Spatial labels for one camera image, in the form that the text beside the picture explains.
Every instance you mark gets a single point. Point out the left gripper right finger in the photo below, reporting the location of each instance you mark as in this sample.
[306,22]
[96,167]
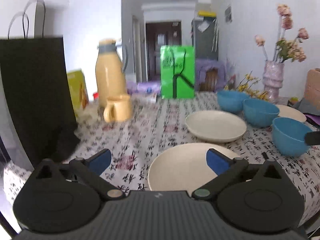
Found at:
[228,171]

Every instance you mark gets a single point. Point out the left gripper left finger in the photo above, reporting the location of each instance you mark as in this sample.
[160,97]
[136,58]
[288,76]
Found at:
[89,171]

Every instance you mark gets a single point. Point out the blue bowl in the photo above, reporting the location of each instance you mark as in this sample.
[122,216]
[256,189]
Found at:
[288,136]
[231,101]
[259,113]

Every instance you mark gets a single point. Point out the cream plate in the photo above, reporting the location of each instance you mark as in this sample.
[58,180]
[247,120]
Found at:
[215,126]
[183,167]
[289,112]

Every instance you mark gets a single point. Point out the grey purple folded cloth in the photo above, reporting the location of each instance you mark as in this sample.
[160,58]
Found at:
[308,109]

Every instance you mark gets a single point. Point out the pink hard case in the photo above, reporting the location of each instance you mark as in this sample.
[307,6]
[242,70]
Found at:
[312,87]

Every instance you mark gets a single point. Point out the calligraphy print tablecloth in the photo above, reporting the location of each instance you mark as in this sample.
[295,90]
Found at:
[158,126]

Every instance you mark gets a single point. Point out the yellow mug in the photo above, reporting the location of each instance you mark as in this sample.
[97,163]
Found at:
[118,108]

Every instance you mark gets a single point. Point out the pink textured vase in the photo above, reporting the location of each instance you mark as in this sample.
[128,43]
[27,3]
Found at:
[273,77]

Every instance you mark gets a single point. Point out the yellow green snack box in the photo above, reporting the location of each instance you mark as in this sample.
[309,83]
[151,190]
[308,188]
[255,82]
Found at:
[78,91]

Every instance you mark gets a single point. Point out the yellow flower branch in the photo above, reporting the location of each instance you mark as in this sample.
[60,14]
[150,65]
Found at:
[246,85]

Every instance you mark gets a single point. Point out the dried pink roses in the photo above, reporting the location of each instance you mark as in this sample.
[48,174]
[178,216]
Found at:
[288,49]

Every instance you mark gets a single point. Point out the purple tissue pack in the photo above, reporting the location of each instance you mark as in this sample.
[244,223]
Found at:
[143,87]

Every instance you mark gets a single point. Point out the white book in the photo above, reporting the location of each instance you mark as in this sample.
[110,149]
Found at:
[148,97]

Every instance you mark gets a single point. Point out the chair with purple cover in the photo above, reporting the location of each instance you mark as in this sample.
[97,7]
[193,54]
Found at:
[212,75]

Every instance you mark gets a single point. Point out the yellow thermos jug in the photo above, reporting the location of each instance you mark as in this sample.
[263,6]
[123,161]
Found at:
[110,71]

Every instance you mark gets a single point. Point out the black paper bag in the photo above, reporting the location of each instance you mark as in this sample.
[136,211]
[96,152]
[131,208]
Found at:
[37,116]

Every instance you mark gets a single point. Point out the green paper bag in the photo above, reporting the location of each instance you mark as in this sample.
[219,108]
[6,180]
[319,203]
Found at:
[177,72]

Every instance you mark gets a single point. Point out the grey refrigerator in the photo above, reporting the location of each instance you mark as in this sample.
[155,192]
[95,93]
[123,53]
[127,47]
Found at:
[205,37]

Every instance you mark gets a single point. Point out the yellow box on refrigerator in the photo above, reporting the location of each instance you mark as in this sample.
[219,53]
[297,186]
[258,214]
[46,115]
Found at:
[202,13]

